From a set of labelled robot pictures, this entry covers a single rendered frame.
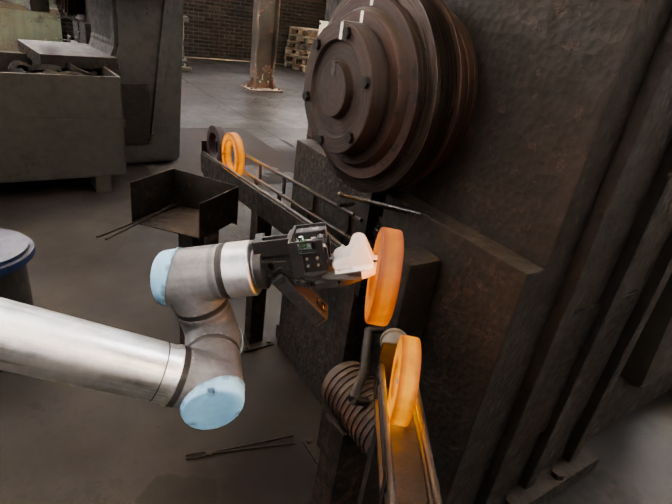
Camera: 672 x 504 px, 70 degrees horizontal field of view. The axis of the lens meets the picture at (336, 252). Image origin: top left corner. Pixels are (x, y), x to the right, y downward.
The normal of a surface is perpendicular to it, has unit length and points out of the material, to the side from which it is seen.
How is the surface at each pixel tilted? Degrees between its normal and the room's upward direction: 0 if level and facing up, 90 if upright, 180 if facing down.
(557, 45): 90
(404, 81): 76
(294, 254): 89
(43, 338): 47
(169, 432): 1
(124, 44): 90
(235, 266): 58
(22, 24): 90
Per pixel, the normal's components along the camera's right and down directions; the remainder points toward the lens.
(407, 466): 0.14, -0.93
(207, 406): 0.31, 0.51
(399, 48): 0.07, -0.11
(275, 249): -0.05, 0.43
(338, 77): -0.84, 0.14
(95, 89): 0.58, 0.43
